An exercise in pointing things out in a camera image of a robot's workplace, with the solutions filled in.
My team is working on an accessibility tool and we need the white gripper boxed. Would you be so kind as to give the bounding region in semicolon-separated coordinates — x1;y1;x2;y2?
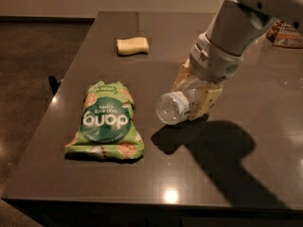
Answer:
171;33;242;120

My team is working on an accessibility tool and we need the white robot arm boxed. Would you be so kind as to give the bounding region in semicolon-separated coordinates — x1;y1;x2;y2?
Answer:
172;0;303;120

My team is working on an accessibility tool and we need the brown snack bag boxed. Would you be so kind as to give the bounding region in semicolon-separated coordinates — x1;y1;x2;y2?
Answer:
266;21;303;49

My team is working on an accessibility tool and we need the blue plastic bottle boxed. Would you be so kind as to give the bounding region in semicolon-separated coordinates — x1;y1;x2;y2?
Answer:
156;91;191;125

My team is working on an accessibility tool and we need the yellow sponge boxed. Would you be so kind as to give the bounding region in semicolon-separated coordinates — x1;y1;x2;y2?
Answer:
116;37;149;56

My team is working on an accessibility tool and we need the green rice chip bag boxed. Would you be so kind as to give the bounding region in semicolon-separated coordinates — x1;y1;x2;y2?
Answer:
65;81;144;161

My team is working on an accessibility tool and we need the black chair part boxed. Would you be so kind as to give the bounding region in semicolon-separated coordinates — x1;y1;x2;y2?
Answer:
48;76;62;96

